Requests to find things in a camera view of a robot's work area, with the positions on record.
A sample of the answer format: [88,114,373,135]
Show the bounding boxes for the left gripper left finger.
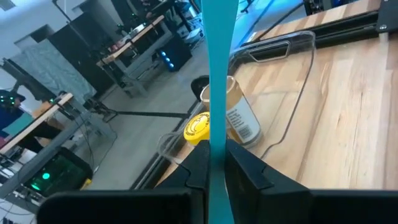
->
[37,139,210,224]

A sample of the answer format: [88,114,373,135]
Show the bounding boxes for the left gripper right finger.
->
[226,139,398,224]

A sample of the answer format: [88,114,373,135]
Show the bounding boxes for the tan-lid spice jar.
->
[200,75,262,149]

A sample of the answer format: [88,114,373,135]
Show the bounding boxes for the teal plastic spoon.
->
[201,0,239,224]

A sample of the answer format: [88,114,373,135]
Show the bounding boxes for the black computer green lights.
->
[23,146,94,199]

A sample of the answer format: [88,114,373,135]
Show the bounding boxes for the black table edge clamp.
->
[190,75,210,102]

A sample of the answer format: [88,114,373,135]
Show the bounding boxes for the wooden desk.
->
[0,92,118,215]

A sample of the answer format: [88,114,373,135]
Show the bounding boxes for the black computer blue lights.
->
[156,33,193,73]

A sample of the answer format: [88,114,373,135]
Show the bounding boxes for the clear plastic bin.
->
[157,30,317,164]

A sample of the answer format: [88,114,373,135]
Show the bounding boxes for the wooden workbench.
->
[96,14,174,98]

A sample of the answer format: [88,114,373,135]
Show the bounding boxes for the grey fabric curtain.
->
[11,39,98,105]

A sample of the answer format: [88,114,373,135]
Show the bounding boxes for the person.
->
[0,89,63,154]

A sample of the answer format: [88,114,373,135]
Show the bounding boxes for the tall black cabinet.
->
[46,11,116,94]

